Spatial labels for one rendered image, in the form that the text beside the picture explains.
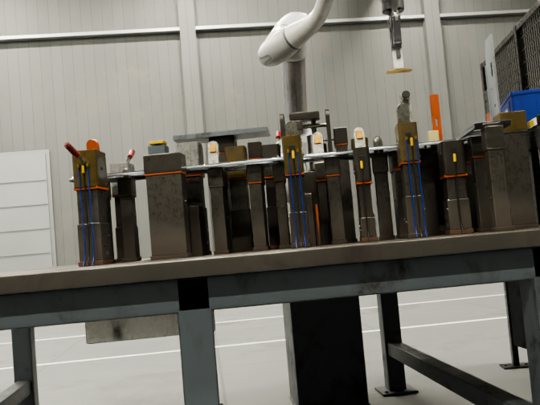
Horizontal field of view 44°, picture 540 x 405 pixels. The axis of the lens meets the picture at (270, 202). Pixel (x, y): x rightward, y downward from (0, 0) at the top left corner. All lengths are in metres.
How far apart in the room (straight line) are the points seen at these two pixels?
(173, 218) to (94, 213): 0.25
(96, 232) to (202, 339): 0.71
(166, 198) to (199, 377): 0.72
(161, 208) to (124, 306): 0.62
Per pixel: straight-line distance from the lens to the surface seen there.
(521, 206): 2.18
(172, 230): 2.11
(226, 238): 2.23
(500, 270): 1.71
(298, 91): 2.93
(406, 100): 2.49
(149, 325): 1.83
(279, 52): 2.66
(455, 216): 2.07
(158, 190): 2.13
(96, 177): 2.16
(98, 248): 2.15
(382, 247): 1.57
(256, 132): 2.58
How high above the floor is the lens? 0.72
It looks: 3 degrees up
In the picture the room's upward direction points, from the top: 5 degrees counter-clockwise
